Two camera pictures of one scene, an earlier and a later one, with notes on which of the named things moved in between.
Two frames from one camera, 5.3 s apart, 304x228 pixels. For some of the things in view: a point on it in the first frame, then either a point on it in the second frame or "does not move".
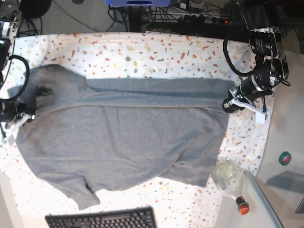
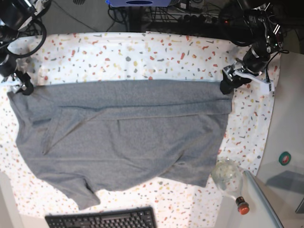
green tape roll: x=284 y=158 does not move
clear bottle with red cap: x=228 y=175 does not move
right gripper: x=248 y=90 -> x=255 y=61
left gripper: x=14 y=114 -> x=8 y=68
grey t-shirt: x=90 y=135 does not move
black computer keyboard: x=144 y=217 does not move
